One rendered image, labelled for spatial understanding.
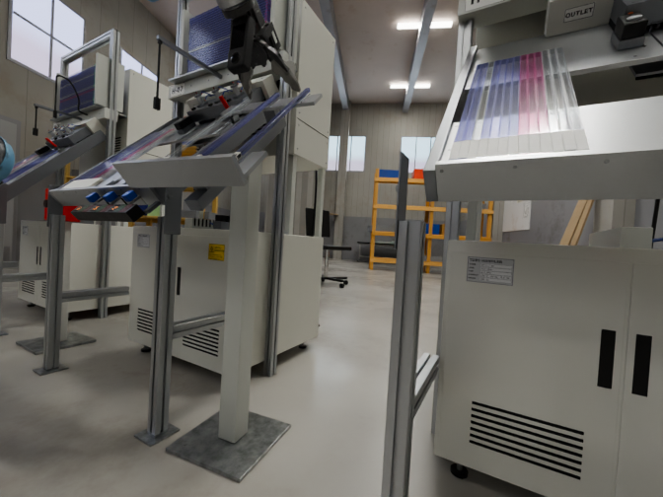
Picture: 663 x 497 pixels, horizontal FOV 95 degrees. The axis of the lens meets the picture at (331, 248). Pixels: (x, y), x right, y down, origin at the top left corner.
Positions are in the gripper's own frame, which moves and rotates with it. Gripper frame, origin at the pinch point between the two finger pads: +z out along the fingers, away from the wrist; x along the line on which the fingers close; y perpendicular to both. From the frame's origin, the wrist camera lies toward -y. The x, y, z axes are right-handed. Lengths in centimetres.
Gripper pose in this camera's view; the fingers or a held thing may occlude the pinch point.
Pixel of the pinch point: (273, 98)
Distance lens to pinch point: 89.5
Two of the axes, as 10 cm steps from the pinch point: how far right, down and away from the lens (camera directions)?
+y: 2.5, -8.4, 4.8
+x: -9.3, -0.6, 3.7
